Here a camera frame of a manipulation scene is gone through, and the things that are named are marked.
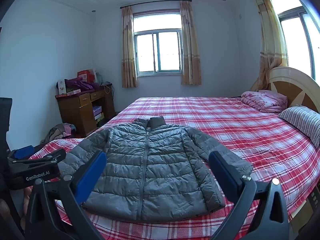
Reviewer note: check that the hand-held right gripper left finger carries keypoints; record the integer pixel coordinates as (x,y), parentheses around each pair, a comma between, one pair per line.
(91,177)

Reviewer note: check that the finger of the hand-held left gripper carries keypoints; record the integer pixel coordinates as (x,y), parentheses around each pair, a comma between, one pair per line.
(40,160)
(23,152)

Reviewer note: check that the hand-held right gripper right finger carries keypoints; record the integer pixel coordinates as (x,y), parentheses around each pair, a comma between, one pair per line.
(225,177)

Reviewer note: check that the grey puffer jacket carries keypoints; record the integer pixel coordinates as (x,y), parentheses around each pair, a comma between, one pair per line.
(155,170)

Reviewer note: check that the pile of clothes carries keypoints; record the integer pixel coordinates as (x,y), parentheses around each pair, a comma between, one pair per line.
(60,132)

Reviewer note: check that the purple clothes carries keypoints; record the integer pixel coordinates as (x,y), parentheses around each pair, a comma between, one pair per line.
(80,83)

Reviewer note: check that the black flat panel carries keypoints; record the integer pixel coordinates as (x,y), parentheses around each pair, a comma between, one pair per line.
(5,122)

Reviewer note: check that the bed with red plaid sheet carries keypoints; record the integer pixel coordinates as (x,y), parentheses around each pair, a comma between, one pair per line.
(225,130)

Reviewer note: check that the brown wooden desk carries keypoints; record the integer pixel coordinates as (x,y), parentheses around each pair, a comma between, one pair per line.
(72,112)

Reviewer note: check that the yellow box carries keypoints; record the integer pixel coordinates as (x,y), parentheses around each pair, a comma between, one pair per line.
(99,117)

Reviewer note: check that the purple box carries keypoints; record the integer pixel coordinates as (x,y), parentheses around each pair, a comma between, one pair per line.
(97,110)

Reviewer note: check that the white box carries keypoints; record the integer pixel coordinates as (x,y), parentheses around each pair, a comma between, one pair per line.
(61,87)

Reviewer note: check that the pink flat box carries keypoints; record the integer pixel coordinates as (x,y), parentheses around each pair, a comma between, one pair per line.
(72,93)

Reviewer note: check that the pink folded quilt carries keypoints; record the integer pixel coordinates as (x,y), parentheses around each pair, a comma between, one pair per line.
(265,100)

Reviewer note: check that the red box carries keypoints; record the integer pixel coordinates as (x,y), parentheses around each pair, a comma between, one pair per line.
(83,75)

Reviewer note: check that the striped pillow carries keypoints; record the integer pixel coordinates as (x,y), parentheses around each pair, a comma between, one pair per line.
(302,120)

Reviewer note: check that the wooden headboard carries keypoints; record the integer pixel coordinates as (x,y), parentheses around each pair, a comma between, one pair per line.
(292,87)

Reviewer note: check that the sliding window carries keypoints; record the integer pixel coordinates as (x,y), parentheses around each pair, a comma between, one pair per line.
(157,52)

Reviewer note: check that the long yellow patterned curtain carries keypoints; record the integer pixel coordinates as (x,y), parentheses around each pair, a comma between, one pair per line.
(270,42)

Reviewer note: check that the large side window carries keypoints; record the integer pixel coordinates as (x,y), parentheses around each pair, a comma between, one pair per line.
(295,45)

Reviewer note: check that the black curtain rod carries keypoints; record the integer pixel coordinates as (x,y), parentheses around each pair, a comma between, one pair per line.
(155,3)

